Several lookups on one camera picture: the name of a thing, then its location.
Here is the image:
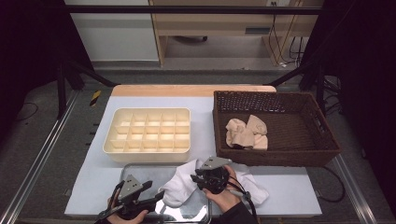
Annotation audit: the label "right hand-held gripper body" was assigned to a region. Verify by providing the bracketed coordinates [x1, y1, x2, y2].
[200, 156, 233, 194]

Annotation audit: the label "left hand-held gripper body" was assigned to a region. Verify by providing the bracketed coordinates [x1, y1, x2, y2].
[115, 175, 148, 220]

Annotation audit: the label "shiny metal tray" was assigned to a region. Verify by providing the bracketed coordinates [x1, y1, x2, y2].
[115, 161, 214, 224]

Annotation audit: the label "white sock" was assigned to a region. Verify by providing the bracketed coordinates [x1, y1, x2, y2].
[159, 158, 205, 208]
[228, 162, 270, 208]

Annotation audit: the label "cream divided organizer box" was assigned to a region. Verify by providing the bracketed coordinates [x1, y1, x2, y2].
[102, 106, 191, 163]

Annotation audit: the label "brown wicker basket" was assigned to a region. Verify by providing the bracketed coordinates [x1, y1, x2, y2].
[212, 90, 343, 168]

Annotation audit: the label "person's left hand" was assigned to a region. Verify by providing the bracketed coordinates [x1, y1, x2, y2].
[106, 189, 149, 224]

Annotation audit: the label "person's right hand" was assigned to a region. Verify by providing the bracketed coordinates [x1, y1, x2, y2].
[202, 165, 241, 214]

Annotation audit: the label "yellow black tape strip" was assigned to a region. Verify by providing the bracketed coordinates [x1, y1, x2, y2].
[89, 90, 103, 107]

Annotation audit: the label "black metal stand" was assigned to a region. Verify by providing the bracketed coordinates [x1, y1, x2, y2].
[267, 57, 328, 116]
[56, 59, 117, 119]

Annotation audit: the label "light wooden desk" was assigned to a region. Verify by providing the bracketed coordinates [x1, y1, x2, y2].
[148, 0, 325, 67]

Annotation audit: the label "white cabinet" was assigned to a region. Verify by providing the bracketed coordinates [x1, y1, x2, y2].
[64, 0, 160, 63]

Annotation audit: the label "black metal crossbar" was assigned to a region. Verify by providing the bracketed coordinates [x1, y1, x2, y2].
[64, 5, 325, 15]

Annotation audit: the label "black curtain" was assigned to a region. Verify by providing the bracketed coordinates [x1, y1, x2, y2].
[0, 0, 94, 147]
[300, 0, 396, 206]

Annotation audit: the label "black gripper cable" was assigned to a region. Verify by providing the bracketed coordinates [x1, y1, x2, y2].
[227, 175, 260, 223]
[94, 181, 124, 223]

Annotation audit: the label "aluminium floor rail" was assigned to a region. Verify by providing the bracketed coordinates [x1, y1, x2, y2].
[0, 90, 80, 224]
[334, 154, 379, 224]

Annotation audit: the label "black floor cable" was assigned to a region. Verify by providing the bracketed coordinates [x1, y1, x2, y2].
[316, 165, 346, 203]
[15, 102, 39, 123]

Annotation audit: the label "tangled black cables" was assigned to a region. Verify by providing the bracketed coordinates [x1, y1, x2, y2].
[323, 76, 342, 117]

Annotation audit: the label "black cable bundle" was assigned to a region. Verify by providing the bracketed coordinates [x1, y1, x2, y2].
[289, 36, 304, 63]

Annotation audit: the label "thin black cable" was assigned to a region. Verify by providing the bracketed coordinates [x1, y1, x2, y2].
[269, 4, 278, 63]

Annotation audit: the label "yellow cable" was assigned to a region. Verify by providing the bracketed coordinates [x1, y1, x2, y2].
[278, 12, 297, 64]

